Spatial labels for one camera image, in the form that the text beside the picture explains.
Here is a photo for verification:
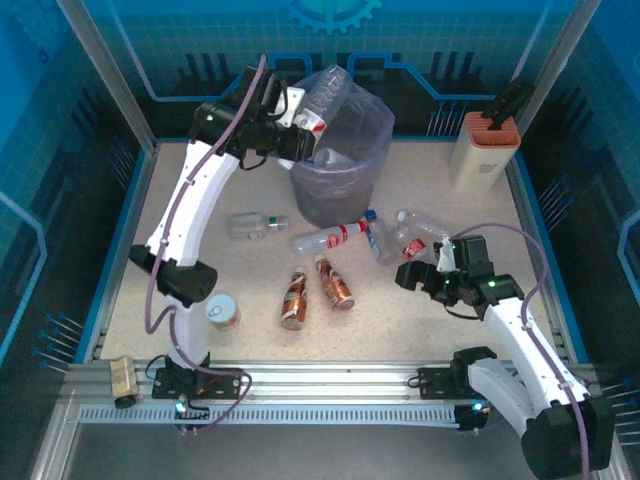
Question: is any clear bottle blue label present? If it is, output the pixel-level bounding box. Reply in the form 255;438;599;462
312;147;351;169

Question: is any clear bottle red label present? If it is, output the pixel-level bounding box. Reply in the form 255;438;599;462
394;209;455;262
298;66;352;139

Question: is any green-capped clear bottle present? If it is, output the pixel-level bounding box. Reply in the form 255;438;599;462
227;212;291;242

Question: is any brown drink bottle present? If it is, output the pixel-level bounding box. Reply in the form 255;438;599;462
313;253;357;313
278;264;312;332

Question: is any mesh waste bin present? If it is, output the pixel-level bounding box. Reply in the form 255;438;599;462
290;142;390;226

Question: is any blue-capped clear bottle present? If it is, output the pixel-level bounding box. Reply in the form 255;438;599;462
363;209;400;267

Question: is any white-capped bottle red label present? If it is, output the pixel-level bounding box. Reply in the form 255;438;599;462
291;219;370;258

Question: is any beige holder orange top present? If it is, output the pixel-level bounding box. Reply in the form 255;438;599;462
448;110;522;194

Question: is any metal tin can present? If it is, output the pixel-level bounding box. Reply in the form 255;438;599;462
205;293;242;332

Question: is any blue table rim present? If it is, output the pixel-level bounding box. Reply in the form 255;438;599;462
72;134;591;364

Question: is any tan block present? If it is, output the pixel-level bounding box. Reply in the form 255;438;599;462
108;355;142;410

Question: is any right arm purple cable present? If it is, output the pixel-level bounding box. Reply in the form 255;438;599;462
449;222;596;474

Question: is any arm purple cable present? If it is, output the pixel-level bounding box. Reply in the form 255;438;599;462
144;53;269;436
449;222;596;474

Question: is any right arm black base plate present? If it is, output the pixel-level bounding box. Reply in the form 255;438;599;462
416;366;464;400

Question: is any aluminium frame post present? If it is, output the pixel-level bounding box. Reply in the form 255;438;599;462
54;0;161;154
512;0;604;131

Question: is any black utensil handle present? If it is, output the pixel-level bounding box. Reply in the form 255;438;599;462
485;79;537;134

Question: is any aluminium front rail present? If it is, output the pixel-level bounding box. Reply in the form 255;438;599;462
64;360;601;405

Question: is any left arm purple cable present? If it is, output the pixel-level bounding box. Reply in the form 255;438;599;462
144;53;269;436

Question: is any slotted cable duct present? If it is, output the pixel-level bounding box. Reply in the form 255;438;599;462
77;403;464;427

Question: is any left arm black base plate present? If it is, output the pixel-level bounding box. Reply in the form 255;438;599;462
152;366;242;401

